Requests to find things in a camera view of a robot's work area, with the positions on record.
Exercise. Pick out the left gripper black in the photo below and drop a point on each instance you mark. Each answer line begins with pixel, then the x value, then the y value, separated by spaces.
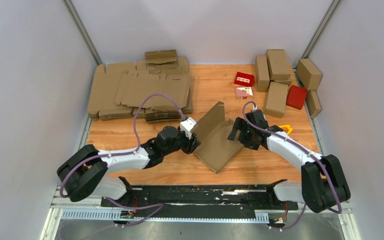
pixel 192 144

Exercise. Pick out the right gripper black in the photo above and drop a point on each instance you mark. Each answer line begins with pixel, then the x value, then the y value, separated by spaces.
pixel 239 125

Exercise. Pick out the cardboard box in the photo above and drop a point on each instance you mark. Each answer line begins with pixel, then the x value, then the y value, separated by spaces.
pixel 276 97
pixel 308 74
pixel 278 66
pixel 313 103
pixel 212 130
pixel 262 78

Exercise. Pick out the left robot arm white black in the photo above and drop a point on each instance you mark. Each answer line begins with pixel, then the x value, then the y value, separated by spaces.
pixel 84 173

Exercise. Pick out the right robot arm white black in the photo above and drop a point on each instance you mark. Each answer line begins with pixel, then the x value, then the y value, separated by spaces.
pixel 323 184

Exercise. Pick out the pink puzzle box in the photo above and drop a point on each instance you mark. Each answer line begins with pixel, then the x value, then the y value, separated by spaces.
pixel 244 92

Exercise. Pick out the small red box with window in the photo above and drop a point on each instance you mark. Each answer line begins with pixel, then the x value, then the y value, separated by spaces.
pixel 244 79

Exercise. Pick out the folded cardboard box front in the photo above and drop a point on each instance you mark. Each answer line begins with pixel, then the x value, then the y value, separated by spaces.
pixel 276 97

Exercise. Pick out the folded cardboard box top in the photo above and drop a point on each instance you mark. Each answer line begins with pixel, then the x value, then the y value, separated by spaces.
pixel 278 66

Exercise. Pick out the flat cardboard stack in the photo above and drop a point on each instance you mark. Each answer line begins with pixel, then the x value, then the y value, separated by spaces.
pixel 153 88

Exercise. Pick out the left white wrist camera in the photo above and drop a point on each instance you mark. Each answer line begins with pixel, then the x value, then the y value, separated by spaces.
pixel 187 126

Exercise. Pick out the yellow triangular plastic frame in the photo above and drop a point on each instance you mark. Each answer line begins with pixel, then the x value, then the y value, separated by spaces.
pixel 286 128

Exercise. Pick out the aluminium rail frame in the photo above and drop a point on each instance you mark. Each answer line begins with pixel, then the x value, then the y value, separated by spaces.
pixel 124 215

